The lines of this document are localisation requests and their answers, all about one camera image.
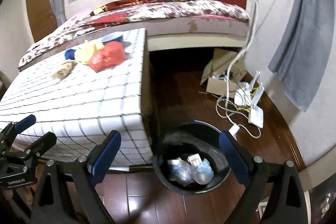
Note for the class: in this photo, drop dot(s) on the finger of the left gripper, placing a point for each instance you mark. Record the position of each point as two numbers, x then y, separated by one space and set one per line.
10 132
36 149

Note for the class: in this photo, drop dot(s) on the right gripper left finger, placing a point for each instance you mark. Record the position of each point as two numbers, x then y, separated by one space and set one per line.
52 202

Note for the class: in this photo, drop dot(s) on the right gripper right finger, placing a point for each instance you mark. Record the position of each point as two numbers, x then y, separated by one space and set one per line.
286 202

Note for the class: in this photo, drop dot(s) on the beige cloth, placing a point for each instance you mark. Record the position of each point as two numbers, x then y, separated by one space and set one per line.
65 69

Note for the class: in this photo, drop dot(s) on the yellow fuzzy cloth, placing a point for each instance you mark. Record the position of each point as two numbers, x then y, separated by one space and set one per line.
87 50

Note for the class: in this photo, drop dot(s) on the red plastic bag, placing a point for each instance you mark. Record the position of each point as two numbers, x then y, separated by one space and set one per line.
110 56

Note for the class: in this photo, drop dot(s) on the clear crumpled plastic trash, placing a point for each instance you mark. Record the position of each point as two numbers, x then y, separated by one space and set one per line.
182 172

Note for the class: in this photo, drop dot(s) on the black round trash bin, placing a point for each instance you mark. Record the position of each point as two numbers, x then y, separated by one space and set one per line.
197 137

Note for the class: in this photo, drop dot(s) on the white grid-pattern mattress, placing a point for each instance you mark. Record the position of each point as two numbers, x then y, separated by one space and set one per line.
82 109

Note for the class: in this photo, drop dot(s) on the blue rolled sock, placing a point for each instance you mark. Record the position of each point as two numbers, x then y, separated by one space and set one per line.
70 54

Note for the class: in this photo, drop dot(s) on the light blue face mask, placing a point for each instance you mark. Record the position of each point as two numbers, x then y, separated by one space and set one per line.
204 173

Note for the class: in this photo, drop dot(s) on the white power adapter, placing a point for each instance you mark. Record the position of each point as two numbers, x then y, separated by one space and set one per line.
234 130

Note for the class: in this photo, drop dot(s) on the white flat network box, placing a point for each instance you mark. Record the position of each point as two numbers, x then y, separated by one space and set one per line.
256 116

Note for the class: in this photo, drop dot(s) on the small printed paper packet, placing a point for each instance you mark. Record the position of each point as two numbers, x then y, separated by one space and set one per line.
194 160

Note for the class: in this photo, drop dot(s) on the white wifi router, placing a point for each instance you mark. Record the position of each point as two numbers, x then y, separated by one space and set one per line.
247 95

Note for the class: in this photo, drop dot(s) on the brown wooden door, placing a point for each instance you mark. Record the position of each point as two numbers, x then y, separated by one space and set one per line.
42 20

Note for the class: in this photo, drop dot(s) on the open cardboard box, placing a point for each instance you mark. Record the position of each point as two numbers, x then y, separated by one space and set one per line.
215 72

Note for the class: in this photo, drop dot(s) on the bed with floral sheet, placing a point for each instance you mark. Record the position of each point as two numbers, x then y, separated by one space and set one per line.
168 25

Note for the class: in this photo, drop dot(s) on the grey cloth hanging on wall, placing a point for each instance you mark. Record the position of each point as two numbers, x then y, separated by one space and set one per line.
301 58

